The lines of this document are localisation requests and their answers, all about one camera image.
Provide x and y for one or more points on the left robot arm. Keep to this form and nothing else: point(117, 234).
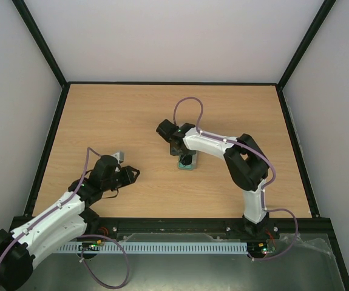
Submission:
point(25, 247)

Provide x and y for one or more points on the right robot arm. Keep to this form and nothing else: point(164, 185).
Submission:
point(246, 163)

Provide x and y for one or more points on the black enclosure frame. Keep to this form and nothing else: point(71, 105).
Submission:
point(316, 223)

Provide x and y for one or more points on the grey leather glasses case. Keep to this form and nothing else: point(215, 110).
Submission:
point(187, 162)

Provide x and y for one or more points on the metal front tray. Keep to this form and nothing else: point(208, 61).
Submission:
point(308, 265)

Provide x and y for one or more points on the light blue slotted cable duct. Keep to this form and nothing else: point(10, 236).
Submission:
point(221, 248)

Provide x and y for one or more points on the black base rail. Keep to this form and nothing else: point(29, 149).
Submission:
point(225, 228)

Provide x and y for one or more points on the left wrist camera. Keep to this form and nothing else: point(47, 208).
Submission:
point(119, 156)

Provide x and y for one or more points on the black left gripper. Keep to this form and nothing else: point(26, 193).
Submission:
point(128, 178)

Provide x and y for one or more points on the black sunglasses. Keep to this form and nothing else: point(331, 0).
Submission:
point(186, 160)

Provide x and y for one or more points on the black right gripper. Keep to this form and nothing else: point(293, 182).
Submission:
point(183, 153)

